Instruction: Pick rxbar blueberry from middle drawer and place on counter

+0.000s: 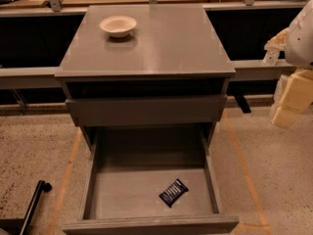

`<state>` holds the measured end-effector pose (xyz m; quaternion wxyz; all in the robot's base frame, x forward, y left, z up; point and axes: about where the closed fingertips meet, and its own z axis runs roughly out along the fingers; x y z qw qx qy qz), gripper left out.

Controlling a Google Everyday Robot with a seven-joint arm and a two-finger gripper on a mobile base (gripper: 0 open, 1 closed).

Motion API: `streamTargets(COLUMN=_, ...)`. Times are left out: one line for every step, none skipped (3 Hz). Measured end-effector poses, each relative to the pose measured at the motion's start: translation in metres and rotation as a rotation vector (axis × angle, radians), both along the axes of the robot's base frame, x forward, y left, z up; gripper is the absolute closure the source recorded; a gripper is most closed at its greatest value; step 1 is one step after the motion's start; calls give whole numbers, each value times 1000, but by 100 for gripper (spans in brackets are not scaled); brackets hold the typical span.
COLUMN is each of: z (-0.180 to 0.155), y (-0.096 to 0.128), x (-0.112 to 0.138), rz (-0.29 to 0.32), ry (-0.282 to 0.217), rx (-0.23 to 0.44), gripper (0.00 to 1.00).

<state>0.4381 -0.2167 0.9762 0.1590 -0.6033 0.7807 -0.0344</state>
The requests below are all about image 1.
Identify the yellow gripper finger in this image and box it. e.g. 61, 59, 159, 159
271, 69, 313, 128

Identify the dark blue rxbar wrapper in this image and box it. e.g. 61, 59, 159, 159
158, 179, 189, 208

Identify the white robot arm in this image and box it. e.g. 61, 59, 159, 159
272, 0, 313, 128

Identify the closed grey top drawer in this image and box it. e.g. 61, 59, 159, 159
66, 95, 226, 126

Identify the grey drawer cabinet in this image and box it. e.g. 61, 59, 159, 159
55, 4, 236, 146

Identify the open grey middle drawer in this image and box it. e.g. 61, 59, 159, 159
63, 125, 239, 235

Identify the clear sanitizer pump bottle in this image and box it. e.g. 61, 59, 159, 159
263, 37, 285, 66

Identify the white paper bowl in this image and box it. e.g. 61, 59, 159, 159
100, 16, 137, 38

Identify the grey metal rail frame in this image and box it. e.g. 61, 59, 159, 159
0, 1, 305, 89

